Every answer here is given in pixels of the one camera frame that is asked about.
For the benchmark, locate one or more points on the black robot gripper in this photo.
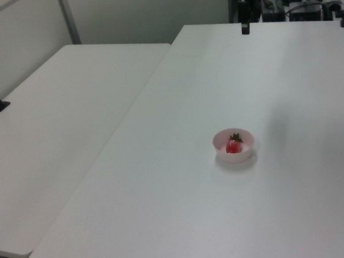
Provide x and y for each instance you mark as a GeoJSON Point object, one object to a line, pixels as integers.
{"type": "Point", "coordinates": [243, 12]}

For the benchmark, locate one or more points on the red strawberry with green leaves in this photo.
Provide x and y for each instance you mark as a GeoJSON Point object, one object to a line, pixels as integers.
{"type": "Point", "coordinates": [233, 147]}

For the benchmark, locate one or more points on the pink plastic bowl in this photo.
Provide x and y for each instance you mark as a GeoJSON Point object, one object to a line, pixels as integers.
{"type": "Point", "coordinates": [235, 156]}

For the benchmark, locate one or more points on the black box with green mark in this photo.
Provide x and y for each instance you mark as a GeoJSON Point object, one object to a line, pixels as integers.
{"type": "Point", "coordinates": [271, 9]}

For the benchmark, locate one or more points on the black electronics unit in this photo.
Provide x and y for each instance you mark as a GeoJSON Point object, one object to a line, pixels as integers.
{"type": "Point", "coordinates": [306, 13]}

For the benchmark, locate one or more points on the grey partition frame post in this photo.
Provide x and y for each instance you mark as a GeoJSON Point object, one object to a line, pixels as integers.
{"type": "Point", "coordinates": [68, 16]}

